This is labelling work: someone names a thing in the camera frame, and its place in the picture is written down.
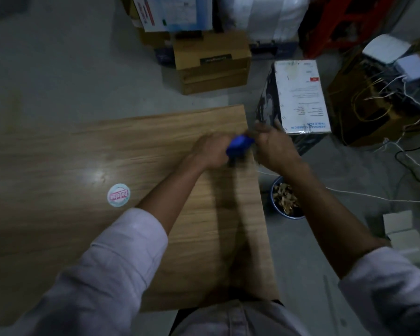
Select person's right hand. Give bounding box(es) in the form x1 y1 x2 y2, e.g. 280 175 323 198
252 119 303 174

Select person's left hand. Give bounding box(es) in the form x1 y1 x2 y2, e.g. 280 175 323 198
190 133 237 170

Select blue cloth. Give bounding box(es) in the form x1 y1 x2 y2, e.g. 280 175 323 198
225 134 256 167

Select blue round waste bin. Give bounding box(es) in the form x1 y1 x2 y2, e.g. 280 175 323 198
270 175 307 220

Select round white foil lid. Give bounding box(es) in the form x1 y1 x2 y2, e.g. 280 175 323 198
106 183 132 208

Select person's left forearm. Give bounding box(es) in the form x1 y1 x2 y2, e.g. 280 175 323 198
136 155 210 235

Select person's right forearm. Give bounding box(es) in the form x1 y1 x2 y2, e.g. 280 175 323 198
283 162 392 279

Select black box with white label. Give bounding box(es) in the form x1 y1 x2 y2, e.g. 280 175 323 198
254 59 332 156

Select large brown cardboard box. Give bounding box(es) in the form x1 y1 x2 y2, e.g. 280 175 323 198
327 49 420 148

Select dark blue small box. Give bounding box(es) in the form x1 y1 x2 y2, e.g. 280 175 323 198
154 45 177 69

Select small brown cardboard box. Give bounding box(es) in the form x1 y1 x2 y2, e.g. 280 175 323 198
120 0 172 48

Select black electronic device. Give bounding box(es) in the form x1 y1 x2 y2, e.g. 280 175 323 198
369 63 420 114

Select white wrapped package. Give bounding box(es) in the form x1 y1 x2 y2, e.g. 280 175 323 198
218 0 310 42

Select white blue printed box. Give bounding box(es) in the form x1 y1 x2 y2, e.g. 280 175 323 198
131 0 213 33

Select red plastic item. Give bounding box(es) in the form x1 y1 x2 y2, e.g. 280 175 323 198
299 0 396 60

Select white rounded device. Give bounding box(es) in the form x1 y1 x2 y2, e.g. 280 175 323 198
362 34 412 65

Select small open white carton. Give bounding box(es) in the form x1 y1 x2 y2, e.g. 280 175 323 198
383 210 420 265

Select small pale grey device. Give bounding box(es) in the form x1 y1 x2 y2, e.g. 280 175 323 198
395 54 420 83

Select light denim shirt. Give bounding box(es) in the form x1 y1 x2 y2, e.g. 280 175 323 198
0 207 420 336

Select black trousers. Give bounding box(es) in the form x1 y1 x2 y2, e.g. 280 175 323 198
168 299 284 336

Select wooden table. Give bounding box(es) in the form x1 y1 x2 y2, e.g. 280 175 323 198
0 105 280 329

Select brown cardboard box with handle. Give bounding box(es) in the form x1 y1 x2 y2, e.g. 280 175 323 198
172 31 252 96

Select yellow wire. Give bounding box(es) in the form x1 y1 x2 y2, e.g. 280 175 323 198
351 78 394 123

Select white cable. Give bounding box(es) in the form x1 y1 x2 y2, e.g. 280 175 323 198
257 169 420 204

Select thin white wire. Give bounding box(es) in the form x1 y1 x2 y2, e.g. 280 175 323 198
374 138 420 172

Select black cable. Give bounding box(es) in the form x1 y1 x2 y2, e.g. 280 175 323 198
394 124 420 186

